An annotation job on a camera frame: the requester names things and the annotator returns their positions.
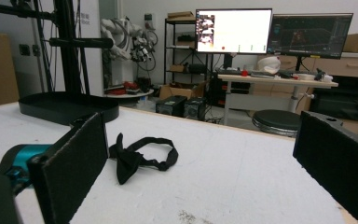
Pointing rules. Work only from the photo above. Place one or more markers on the black round stool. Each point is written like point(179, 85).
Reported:
point(276, 121)

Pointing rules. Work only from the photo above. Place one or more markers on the black metal stand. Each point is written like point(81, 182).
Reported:
point(68, 46)

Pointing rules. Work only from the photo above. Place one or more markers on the light wooden desk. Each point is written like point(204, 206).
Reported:
point(261, 80)

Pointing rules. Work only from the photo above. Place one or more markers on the monitor with dark screen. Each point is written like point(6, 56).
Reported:
point(310, 34)

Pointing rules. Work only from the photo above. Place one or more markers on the monitor with white screen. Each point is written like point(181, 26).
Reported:
point(239, 29)

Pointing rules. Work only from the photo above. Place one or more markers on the white round table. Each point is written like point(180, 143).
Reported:
point(130, 94)

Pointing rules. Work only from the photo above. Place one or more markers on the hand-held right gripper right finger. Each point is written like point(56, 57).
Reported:
point(335, 161)

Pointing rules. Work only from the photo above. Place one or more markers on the black bow tie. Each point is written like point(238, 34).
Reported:
point(127, 163)

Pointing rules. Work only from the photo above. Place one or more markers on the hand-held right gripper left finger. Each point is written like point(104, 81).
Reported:
point(71, 168)

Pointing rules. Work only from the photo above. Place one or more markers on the open cardboard box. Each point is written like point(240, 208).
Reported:
point(177, 91)

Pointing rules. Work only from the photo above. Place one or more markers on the black stand base tray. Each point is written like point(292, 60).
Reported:
point(62, 107)

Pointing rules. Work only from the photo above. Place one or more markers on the black metal shelf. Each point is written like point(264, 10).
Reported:
point(171, 56)

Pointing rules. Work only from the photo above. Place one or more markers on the black equipment box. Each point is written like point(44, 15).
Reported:
point(195, 109)
point(171, 105)

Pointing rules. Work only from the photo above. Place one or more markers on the large black case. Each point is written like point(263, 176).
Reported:
point(345, 99)

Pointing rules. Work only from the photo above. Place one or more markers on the white robot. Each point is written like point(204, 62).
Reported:
point(118, 37)

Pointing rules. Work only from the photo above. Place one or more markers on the wooden cabinet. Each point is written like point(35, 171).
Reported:
point(354, 67)

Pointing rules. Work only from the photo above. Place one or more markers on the flat cardboard box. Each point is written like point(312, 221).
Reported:
point(180, 15)

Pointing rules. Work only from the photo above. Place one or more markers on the small red object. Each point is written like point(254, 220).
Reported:
point(244, 73)

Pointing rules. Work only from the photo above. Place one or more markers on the white rounded object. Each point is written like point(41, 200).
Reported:
point(268, 64)

